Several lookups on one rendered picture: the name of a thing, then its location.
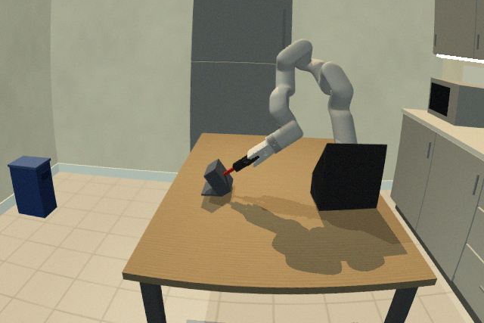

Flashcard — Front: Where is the dark grey sloped panel with hole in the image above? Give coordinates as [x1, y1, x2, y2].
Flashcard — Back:
[201, 159, 233, 197]

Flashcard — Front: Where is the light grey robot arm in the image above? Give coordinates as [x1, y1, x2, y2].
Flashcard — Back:
[266, 39, 358, 153]

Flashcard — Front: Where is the red peg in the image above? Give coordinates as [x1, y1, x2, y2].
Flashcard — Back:
[223, 167, 234, 176]

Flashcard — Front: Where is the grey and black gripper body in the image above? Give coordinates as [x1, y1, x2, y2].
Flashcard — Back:
[247, 137, 276, 167]

